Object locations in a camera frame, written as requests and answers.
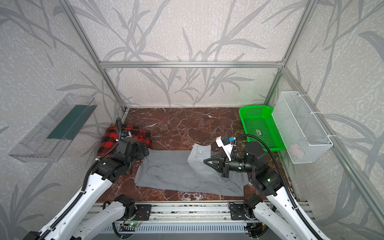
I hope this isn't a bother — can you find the green plastic basket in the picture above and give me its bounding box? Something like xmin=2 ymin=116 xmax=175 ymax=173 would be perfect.
xmin=239 ymin=106 xmax=286 ymax=152

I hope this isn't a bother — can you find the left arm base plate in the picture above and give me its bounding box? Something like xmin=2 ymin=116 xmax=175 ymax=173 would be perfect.
xmin=125 ymin=204 xmax=152 ymax=221

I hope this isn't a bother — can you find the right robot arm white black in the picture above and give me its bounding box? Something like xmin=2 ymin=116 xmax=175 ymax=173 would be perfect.
xmin=204 ymin=137 xmax=328 ymax=240

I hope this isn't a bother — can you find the clear acrylic wall shelf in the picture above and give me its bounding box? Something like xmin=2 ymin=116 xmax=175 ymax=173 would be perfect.
xmin=9 ymin=94 xmax=98 ymax=163

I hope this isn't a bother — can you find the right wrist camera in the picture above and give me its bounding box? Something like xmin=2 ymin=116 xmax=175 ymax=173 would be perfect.
xmin=216 ymin=136 xmax=235 ymax=161

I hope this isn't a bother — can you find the aluminium frame horizontal bar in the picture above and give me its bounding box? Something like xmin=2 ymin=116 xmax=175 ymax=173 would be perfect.
xmin=100 ymin=61 xmax=283 ymax=69

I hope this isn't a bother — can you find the pink object in wire basket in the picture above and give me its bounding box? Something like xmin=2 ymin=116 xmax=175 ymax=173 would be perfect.
xmin=289 ymin=144 xmax=304 ymax=159

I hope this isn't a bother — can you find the grey long sleeve shirt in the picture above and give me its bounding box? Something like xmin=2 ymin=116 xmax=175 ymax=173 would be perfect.
xmin=135 ymin=144 xmax=249 ymax=197

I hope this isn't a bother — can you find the aluminium mounting rail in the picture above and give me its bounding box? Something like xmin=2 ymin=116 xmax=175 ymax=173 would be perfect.
xmin=89 ymin=200 xmax=316 ymax=224

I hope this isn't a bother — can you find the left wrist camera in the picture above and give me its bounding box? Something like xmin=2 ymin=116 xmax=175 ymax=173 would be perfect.
xmin=121 ymin=130 xmax=133 ymax=138

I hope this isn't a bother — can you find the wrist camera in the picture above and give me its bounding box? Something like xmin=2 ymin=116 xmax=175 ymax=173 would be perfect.
xmin=216 ymin=136 xmax=235 ymax=161
xmin=121 ymin=130 xmax=133 ymax=138

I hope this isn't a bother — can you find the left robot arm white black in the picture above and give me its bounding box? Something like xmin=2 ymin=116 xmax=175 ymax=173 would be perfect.
xmin=24 ymin=137 xmax=149 ymax=240

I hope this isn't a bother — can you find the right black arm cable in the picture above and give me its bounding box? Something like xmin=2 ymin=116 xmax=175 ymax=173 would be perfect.
xmin=233 ymin=133 xmax=325 ymax=240

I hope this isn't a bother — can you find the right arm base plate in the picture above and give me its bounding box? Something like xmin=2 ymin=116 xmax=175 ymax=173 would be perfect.
xmin=228 ymin=202 xmax=254 ymax=221

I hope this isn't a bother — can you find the white wire mesh basket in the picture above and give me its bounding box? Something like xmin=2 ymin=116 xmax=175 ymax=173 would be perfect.
xmin=272 ymin=91 xmax=333 ymax=164

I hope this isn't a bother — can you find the red black plaid shirt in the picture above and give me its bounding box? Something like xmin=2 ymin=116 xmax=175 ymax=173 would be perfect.
xmin=97 ymin=124 xmax=152 ymax=157

